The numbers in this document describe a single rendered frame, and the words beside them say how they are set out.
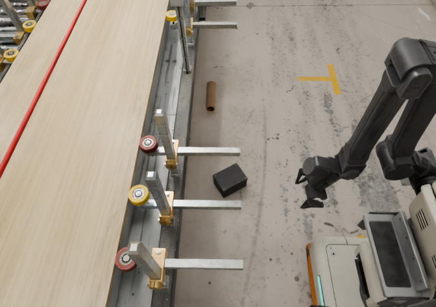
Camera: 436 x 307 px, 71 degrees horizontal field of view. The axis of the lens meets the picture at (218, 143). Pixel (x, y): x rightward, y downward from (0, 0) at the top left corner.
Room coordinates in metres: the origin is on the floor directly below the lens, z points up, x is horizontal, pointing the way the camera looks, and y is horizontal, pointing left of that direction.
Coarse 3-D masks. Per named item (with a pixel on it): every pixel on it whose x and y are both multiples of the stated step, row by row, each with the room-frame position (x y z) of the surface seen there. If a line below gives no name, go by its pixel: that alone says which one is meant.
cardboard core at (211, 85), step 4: (208, 84) 2.01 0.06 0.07; (212, 84) 2.00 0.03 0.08; (208, 88) 1.96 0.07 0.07; (212, 88) 1.95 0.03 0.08; (208, 92) 1.91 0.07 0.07; (212, 92) 1.90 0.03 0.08; (208, 96) 1.86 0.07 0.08; (212, 96) 1.86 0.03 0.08; (208, 100) 1.81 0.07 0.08; (212, 100) 1.81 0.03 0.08; (208, 104) 1.76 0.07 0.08; (212, 104) 1.76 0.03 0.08; (208, 108) 1.77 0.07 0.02; (212, 108) 1.77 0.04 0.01
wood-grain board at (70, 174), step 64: (64, 0) 2.01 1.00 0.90; (128, 0) 1.98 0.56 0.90; (64, 64) 1.35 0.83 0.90; (128, 64) 1.33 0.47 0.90; (0, 128) 0.91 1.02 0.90; (64, 128) 0.90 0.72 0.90; (128, 128) 0.88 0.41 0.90; (0, 192) 0.58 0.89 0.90; (64, 192) 0.56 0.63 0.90; (128, 192) 0.55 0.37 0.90; (0, 256) 0.32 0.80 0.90; (64, 256) 0.31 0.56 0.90
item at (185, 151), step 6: (156, 150) 0.79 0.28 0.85; (162, 150) 0.79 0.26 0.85; (180, 150) 0.78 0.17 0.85; (186, 150) 0.78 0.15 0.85; (192, 150) 0.78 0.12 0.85; (198, 150) 0.78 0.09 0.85; (204, 150) 0.78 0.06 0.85; (210, 150) 0.78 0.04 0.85; (216, 150) 0.78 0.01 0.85; (222, 150) 0.78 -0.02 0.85; (228, 150) 0.77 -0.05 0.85; (234, 150) 0.77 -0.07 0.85
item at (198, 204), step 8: (152, 200) 0.55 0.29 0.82; (176, 200) 0.55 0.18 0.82; (184, 200) 0.55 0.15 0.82; (192, 200) 0.55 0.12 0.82; (200, 200) 0.55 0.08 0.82; (208, 200) 0.54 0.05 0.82; (144, 208) 0.53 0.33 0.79; (152, 208) 0.53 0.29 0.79; (176, 208) 0.52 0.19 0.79; (184, 208) 0.52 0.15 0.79; (192, 208) 0.52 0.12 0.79; (200, 208) 0.52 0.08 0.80; (208, 208) 0.52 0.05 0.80; (216, 208) 0.51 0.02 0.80; (224, 208) 0.51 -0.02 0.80; (232, 208) 0.51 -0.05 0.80; (240, 208) 0.51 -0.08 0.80
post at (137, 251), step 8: (128, 248) 0.25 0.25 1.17; (136, 248) 0.25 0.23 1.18; (144, 248) 0.26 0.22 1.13; (136, 256) 0.23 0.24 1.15; (144, 256) 0.24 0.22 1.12; (136, 264) 0.23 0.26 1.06; (144, 264) 0.23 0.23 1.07; (152, 264) 0.25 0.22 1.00; (144, 272) 0.23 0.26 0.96; (152, 272) 0.23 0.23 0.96; (160, 272) 0.25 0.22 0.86
